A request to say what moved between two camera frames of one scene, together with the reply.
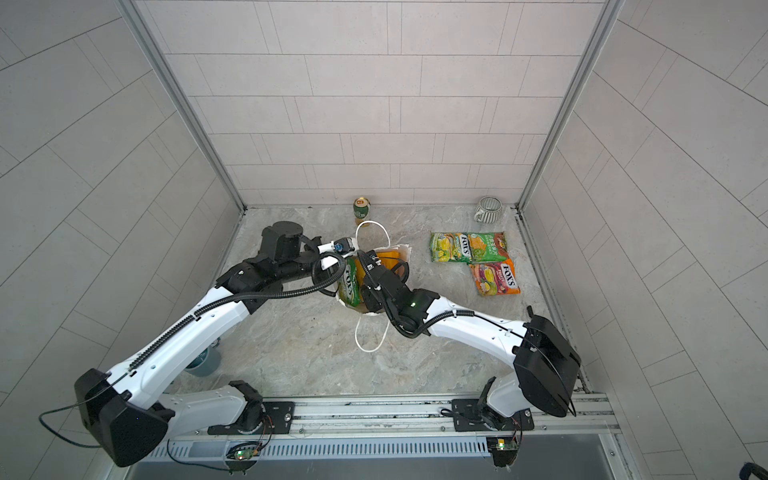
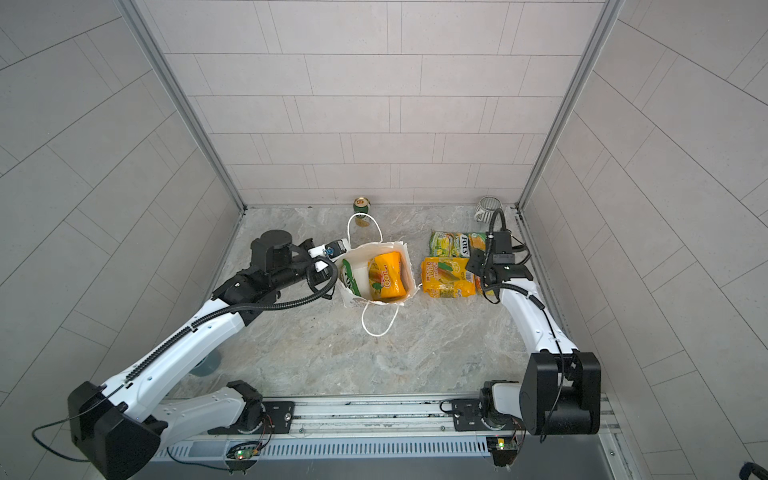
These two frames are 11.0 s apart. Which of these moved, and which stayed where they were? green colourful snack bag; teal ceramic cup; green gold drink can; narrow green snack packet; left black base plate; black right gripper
Moved: narrow green snack packet; black right gripper
Stayed: green gold drink can; green colourful snack bag; teal ceramic cup; left black base plate
